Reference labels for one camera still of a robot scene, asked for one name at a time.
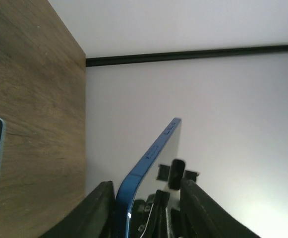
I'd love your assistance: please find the blue-edged black phone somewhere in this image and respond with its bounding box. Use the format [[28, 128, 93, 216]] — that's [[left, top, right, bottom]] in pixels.
[[112, 118, 181, 238]]

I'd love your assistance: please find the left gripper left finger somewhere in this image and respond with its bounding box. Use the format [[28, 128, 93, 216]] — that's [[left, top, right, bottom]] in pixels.
[[41, 181, 115, 238]]

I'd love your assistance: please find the black aluminium frame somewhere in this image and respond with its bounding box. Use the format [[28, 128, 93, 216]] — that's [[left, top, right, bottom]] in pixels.
[[85, 44, 288, 68]]

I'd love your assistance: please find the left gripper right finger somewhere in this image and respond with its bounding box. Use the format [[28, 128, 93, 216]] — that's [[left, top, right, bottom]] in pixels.
[[180, 178, 259, 238]]

